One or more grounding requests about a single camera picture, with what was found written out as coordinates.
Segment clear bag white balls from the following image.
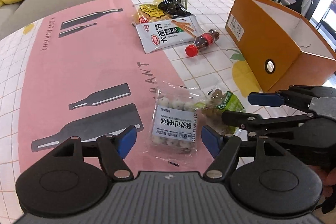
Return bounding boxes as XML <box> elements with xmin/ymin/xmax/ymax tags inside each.
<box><xmin>147</xmin><ymin>83</ymin><xmax>206</xmax><ymax>166</ymax></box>

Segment cola bottle shaped candy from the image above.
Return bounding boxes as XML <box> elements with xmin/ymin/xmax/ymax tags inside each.
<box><xmin>185</xmin><ymin>29</ymin><xmax>220</xmax><ymax>57</ymax></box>

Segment green raisin snack bag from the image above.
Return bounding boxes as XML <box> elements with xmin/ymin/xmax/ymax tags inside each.
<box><xmin>197</xmin><ymin>88</ymin><xmax>245</xmax><ymax>135</ymax></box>

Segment orange cardboard box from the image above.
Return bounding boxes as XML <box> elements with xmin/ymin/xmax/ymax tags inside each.
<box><xmin>226</xmin><ymin>0</ymin><xmax>335</xmax><ymax>92</ymax></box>

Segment yellow label cracker bag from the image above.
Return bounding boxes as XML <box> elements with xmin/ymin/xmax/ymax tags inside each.
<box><xmin>132</xmin><ymin>3</ymin><xmax>172</xmax><ymax>26</ymax></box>

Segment black vacuum snack packet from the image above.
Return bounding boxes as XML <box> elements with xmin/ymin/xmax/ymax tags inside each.
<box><xmin>158</xmin><ymin>0</ymin><xmax>192</xmax><ymax>19</ymax></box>

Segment pink patterned tablecloth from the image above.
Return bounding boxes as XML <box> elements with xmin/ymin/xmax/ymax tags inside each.
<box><xmin>0</xmin><ymin>0</ymin><xmax>336</xmax><ymax>224</ymax></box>

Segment white gluten stick packet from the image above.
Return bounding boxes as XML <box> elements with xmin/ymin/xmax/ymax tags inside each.
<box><xmin>135</xmin><ymin>15</ymin><xmax>203</xmax><ymax>53</ymax></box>

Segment person right hand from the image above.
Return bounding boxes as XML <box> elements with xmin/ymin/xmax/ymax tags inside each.
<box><xmin>311</xmin><ymin>166</ymin><xmax>335</xmax><ymax>214</ymax></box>

